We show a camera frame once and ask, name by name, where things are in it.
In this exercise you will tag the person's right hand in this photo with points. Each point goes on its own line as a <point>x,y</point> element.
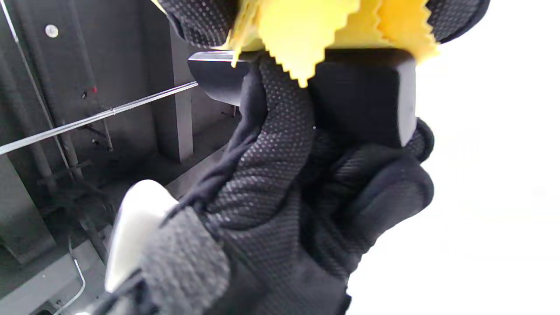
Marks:
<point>201,22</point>

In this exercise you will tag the person's left hand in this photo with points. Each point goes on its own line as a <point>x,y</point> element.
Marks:
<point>280,183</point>

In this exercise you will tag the yellow cleaning cloth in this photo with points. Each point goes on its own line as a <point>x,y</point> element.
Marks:
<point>297,30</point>

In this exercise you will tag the black remote control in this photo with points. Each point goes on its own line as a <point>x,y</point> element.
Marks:
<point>363,96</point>

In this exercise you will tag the thin grey metal rod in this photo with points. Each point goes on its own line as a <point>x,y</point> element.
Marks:
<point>96,117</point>

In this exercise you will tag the silver round screw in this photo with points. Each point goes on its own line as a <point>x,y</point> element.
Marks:
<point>51,30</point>

